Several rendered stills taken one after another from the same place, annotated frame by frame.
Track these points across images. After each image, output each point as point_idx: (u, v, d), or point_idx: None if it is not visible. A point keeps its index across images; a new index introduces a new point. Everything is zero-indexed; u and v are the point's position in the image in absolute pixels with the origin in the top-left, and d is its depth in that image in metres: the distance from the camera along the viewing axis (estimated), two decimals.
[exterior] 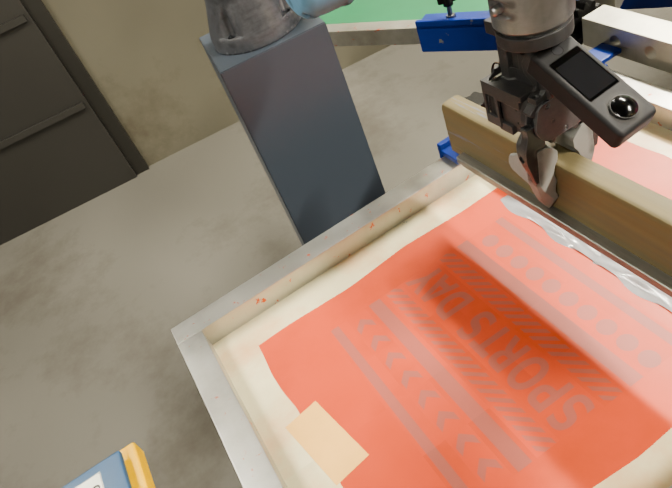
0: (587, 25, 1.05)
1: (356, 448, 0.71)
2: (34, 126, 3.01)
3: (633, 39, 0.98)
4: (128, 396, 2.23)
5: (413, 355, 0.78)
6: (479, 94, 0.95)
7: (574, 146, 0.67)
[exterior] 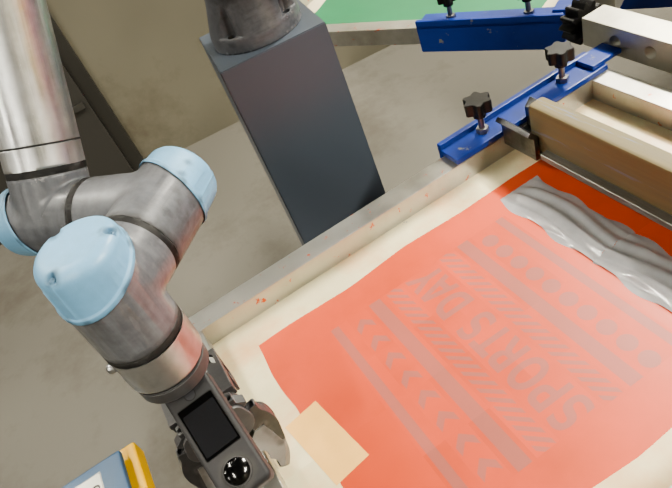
0: (587, 25, 1.05)
1: (356, 448, 0.71)
2: None
3: (633, 39, 0.98)
4: (128, 396, 2.23)
5: (413, 355, 0.78)
6: (479, 94, 0.95)
7: None
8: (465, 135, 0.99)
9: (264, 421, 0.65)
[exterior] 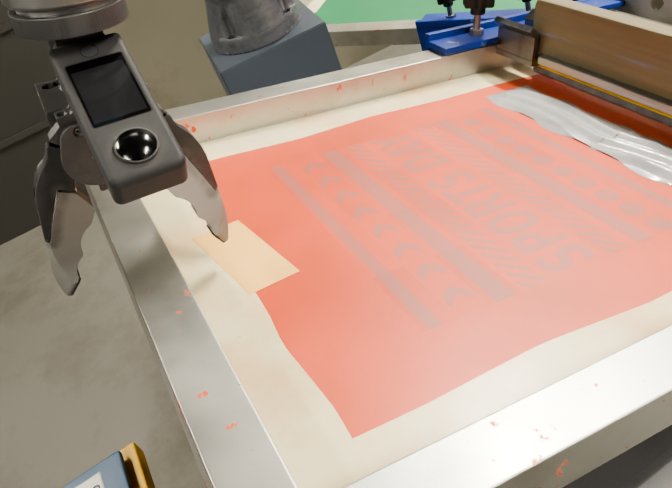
0: None
1: (283, 264, 0.54)
2: (34, 126, 3.01)
3: None
4: (128, 396, 2.23)
5: (371, 195, 0.63)
6: None
7: (173, 195, 0.48)
8: (456, 35, 0.89)
9: (185, 149, 0.46)
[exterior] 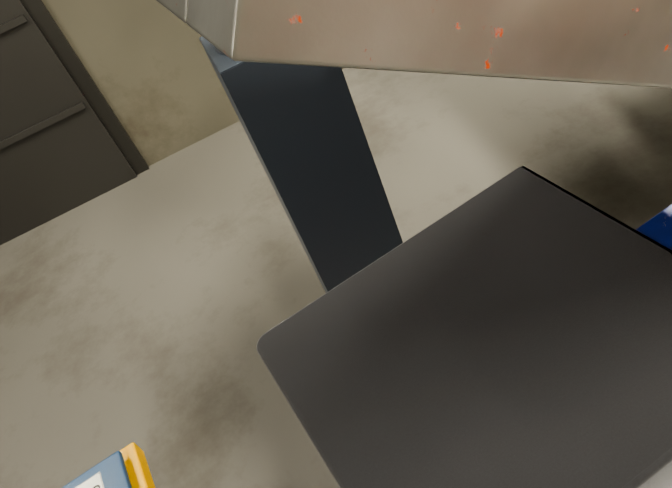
0: None
1: None
2: (34, 126, 3.01)
3: None
4: (128, 396, 2.23)
5: None
6: None
7: None
8: None
9: None
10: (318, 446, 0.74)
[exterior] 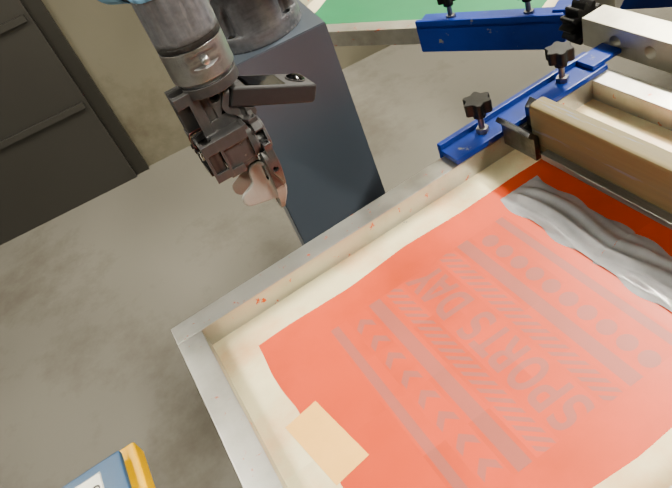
0: (587, 25, 1.05)
1: (356, 448, 0.71)
2: (34, 126, 3.01)
3: (633, 39, 0.98)
4: (128, 396, 2.23)
5: (413, 355, 0.78)
6: (479, 94, 0.95)
7: None
8: (465, 135, 0.99)
9: None
10: None
